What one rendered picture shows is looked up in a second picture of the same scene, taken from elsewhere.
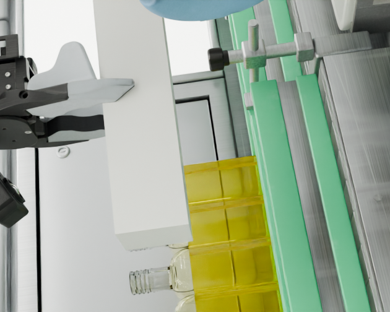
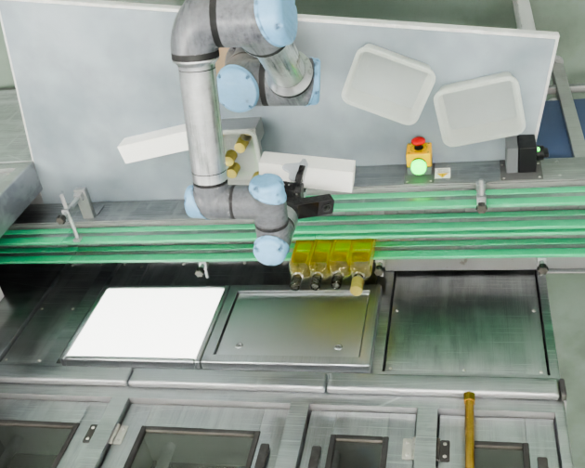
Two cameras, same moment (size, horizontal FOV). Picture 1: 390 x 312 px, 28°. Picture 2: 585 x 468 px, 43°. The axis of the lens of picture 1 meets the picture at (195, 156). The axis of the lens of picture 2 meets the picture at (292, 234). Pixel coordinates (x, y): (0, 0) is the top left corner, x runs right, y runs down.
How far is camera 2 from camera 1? 1.71 m
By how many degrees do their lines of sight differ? 54
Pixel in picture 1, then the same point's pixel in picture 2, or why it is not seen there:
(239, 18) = (227, 237)
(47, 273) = (305, 354)
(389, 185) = not seen: hidden behind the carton
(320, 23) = not seen: hidden behind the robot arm
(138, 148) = (326, 163)
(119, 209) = (344, 170)
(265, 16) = (231, 230)
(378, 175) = not seen: hidden behind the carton
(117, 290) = (325, 330)
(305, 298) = (370, 204)
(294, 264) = (357, 206)
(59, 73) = (292, 170)
